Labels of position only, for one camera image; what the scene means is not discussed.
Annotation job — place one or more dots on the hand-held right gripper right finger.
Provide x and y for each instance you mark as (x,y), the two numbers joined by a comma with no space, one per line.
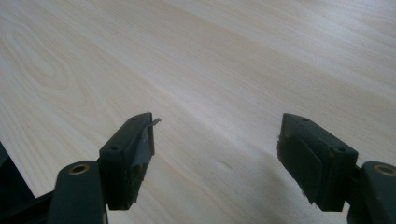
(320,165)

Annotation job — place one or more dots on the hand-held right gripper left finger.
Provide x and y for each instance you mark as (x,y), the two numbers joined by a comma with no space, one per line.
(127,161)

